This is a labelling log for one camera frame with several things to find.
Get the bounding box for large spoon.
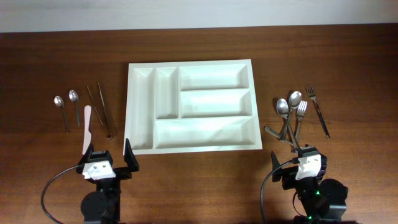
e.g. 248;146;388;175
276;98;300;149
280;91;302;141

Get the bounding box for small teaspoon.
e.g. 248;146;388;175
68;90;80;128
54;96;70;133

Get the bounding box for fork black handle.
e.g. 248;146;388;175
305;85;330;139

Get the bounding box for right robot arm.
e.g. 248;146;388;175
271;145;348;223

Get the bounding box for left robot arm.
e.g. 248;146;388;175
76;139;139;223

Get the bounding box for small teaspoon far left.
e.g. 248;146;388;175
54;96;70;133

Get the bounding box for metal tweezers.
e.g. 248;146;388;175
86;82;113;139

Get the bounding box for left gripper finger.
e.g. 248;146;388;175
78;144;94;166
124;138;139;172

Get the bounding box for white cutlery tray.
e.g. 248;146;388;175
123;59;262;155

